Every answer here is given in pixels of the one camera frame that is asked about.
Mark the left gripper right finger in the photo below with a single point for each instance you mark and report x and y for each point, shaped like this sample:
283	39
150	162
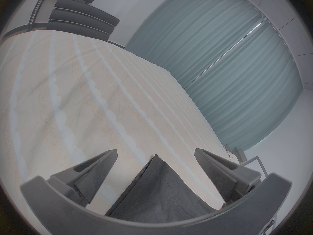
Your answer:
220	174

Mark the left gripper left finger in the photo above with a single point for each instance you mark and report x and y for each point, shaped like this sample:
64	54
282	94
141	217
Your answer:
95	174

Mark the bed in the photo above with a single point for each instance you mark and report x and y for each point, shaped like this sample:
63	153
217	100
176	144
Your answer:
85	94

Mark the dark grey garment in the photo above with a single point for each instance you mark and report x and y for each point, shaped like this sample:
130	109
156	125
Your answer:
161	194

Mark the blue-green curtain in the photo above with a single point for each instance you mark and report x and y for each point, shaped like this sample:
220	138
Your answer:
195	33
249	89

